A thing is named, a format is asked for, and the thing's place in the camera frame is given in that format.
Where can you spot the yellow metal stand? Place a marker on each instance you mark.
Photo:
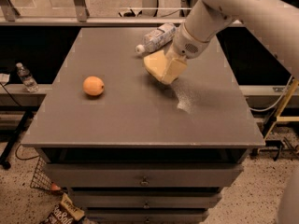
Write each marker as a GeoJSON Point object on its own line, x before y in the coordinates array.
{"type": "Point", "coordinates": [275, 118]}

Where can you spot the yellow wavy sponge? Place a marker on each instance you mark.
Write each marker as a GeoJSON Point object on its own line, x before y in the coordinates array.
{"type": "Point", "coordinates": [155, 64]}

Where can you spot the wire mesh basket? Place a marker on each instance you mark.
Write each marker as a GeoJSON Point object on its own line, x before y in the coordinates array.
{"type": "Point", "coordinates": [41, 181]}

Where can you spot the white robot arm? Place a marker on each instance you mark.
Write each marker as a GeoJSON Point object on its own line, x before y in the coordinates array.
{"type": "Point", "coordinates": [273, 22]}

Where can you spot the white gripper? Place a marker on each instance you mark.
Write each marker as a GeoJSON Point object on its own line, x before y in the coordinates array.
{"type": "Point", "coordinates": [186, 46]}

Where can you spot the metal railing frame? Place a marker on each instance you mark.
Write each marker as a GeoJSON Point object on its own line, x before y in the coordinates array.
{"type": "Point", "coordinates": [93, 13]}

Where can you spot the snack chip bag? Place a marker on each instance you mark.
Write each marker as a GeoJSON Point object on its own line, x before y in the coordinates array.
{"type": "Point", "coordinates": [65, 212]}

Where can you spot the clear plastic bottle on table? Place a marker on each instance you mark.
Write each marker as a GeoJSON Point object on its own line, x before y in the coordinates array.
{"type": "Point", "coordinates": [156, 39]}

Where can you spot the orange fruit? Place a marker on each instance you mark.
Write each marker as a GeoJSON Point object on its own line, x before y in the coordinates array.
{"type": "Point", "coordinates": [93, 86]}

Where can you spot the grey drawer cabinet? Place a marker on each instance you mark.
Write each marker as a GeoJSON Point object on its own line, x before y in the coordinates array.
{"type": "Point", "coordinates": [142, 152]}

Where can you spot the small water bottle on ledge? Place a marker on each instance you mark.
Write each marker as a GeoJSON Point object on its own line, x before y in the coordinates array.
{"type": "Point", "coordinates": [26, 78]}

